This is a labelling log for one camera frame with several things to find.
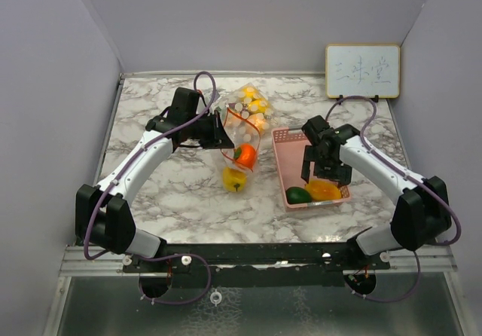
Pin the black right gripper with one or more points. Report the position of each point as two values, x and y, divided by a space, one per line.
340 174

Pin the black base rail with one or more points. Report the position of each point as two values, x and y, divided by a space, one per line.
255 264

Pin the pink plastic basket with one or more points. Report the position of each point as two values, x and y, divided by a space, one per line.
288 148

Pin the orange tomato toy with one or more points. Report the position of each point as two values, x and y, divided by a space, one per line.
245 156

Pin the clear bag with orange zipper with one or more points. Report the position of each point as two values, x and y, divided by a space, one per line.
239 136

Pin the small whiteboard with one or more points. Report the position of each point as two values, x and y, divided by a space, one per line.
368 70

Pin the green lime toy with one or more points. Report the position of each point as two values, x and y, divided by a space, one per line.
297 195

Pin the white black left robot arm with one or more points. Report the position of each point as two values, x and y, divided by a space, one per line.
102 212

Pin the orange yellow mango toy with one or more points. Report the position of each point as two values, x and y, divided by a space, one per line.
320 190

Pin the clear polka dot zip bag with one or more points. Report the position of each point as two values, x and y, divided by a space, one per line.
247 105

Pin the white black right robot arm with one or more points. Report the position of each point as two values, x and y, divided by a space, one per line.
421 204

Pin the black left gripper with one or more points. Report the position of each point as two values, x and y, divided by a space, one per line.
218 138

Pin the yellow bell pepper toy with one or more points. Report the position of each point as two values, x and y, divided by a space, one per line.
233 180

